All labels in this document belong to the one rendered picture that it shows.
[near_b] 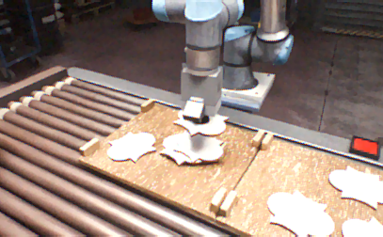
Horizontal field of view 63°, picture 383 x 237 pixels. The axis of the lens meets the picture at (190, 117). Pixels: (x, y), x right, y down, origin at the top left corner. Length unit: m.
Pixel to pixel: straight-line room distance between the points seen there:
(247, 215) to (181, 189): 0.17
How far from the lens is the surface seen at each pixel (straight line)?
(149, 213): 0.76
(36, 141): 1.06
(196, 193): 0.76
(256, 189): 0.79
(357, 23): 5.51
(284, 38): 1.21
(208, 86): 0.72
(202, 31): 0.67
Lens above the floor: 1.48
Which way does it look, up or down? 32 degrees down
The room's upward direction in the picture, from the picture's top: straight up
